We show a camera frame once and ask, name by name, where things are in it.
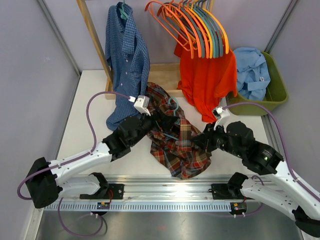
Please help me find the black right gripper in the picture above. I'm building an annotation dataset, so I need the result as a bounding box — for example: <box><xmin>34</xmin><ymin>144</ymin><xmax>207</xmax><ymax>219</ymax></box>
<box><xmin>191</xmin><ymin>121</ymin><xmax>245</xmax><ymax>159</ymax></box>

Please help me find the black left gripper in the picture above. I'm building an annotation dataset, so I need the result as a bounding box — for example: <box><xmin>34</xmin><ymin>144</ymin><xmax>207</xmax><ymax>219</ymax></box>
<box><xmin>129</xmin><ymin>107</ymin><xmax>177</xmax><ymax>147</ymax></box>

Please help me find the teal hanger plaid shirt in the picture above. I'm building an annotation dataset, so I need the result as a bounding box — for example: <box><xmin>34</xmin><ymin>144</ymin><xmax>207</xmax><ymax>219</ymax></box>
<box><xmin>154</xmin><ymin>97</ymin><xmax>180</xmax><ymax>141</ymax></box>

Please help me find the red brown plaid shirt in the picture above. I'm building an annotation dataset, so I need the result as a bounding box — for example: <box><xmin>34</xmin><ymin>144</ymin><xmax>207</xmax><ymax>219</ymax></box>
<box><xmin>145</xmin><ymin>82</ymin><xmax>212</xmax><ymax>180</ymax></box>

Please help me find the light blue shirt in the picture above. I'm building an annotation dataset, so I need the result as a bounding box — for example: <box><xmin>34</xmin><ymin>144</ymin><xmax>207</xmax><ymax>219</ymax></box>
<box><xmin>233</xmin><ymin>47</ymin><xmax>271</xmax><ymax>101</ymax></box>

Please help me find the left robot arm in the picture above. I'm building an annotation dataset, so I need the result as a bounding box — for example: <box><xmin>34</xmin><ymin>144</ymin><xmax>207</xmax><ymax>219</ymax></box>
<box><xmin>25</xmin><ymin>112</ymin><xmax>178</xmax><ymax>209</ymax></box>

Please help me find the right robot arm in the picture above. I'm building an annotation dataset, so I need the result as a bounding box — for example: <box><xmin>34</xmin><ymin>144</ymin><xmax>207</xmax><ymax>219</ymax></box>
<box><xmin>192</xmin><ymin>121</ymin><xmax>320</xmax><ymax>238</ymax></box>

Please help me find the orange t-shirt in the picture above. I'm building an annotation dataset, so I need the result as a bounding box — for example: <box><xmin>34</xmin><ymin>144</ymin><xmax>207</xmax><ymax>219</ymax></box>
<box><xmin>174</xmin><ymin>44</ymin><xmax>238</xmax><ymax>123</ymax></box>

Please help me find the blue checked shirt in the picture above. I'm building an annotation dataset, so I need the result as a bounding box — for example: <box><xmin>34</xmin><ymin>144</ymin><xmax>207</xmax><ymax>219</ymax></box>
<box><xmin>104</xmin><ymin>2</ymin><xmax>151</xmax><ymax>132</ymax></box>

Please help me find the hanging hanger bunch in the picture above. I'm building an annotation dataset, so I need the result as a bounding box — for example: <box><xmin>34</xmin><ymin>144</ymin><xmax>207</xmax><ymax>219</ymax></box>
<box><xmin>144</xmin><ymin>0</ymin><xmax>230</xmax><ymax>59</ymax></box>

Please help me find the teal hanger blue shirt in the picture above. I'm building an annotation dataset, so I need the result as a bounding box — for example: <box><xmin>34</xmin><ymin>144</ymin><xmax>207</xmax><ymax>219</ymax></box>
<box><xmin>117</xmin><ymin>0</ymin><xmax>128</xmax><ymax>20</ymax></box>

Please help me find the wooden clothes rack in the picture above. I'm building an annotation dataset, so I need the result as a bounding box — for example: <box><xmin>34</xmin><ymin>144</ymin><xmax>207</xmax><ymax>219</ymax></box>
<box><xmin>76</xmin><ymin>0</ymin><xmax>216</xmax><ymax>100</ymax></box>

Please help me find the green plastic basket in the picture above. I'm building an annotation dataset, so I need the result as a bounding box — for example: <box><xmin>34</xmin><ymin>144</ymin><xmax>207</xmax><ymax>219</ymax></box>
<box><xmin>226</xmin><ymin>51</ymin><xmax>288</xmax><ymax>116</ymax></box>

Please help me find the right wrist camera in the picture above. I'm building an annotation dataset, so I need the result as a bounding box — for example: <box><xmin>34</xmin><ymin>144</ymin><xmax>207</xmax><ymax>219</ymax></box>
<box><xmin>212</xmin><ymin>106</ymin><xmax>231</xmax><ymax>130</ymax></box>

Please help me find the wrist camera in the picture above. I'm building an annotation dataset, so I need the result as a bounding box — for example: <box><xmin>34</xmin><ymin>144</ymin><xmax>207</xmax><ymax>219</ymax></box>
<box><xmin>133</xmin><ymin>95</ymin><xmax>151</xmax><ymax>116</ymax></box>
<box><xmin>212</xmin><ymin>106</ymin><xmax>231</xmax><ymax>130</ymax></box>

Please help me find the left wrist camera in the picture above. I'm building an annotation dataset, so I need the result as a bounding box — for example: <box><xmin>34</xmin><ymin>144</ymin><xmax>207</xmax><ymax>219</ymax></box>
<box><xmin>133</xmin><ymin>95</ymin><xmax>151</xmax><ymax>116</ymax></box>

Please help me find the aluminium rail base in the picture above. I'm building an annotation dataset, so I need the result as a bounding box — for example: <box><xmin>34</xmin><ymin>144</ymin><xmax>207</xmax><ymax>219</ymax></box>
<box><xmin>43</xmin><ymin>174</ymin><xmax>288</xmax><ymax>213</ymax></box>

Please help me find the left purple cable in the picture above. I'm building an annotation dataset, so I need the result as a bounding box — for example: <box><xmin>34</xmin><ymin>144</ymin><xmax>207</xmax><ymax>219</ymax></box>
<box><xmin>16</xmin><ymin>91</ymin><xmax>137</xmax><ymax>236</ymax></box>

